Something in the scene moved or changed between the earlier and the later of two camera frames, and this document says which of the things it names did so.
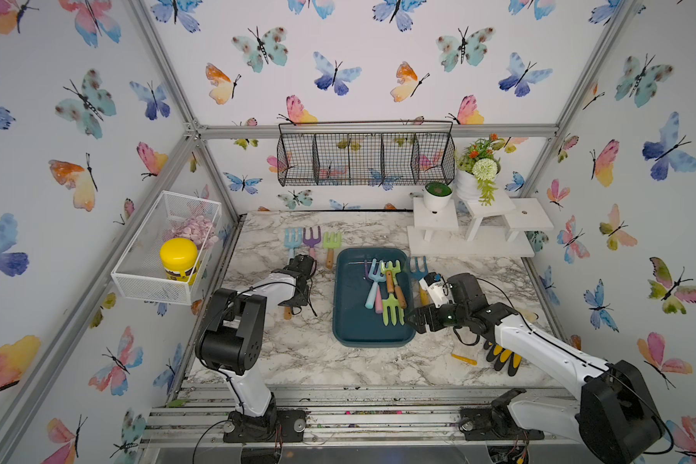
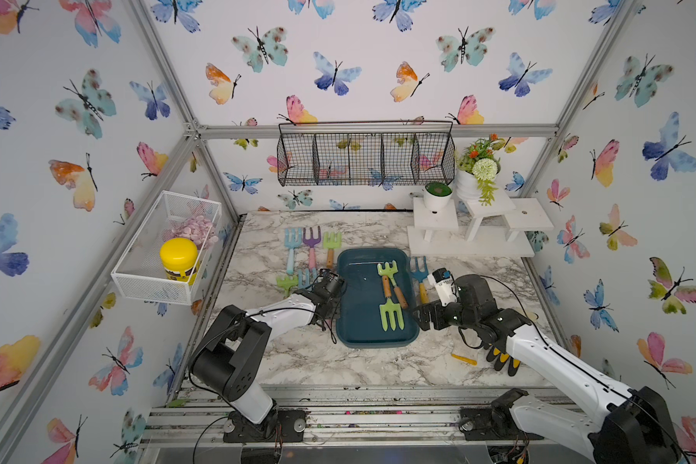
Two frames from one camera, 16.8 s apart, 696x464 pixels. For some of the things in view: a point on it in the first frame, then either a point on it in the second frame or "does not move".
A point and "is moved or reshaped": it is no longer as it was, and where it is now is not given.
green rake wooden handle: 396,270 does not move
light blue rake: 376,277 is moved or reshaped
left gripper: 304,301 → 334,314
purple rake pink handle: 311,242 does not move
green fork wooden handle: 391,304 does not move
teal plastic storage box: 356,326 does not move
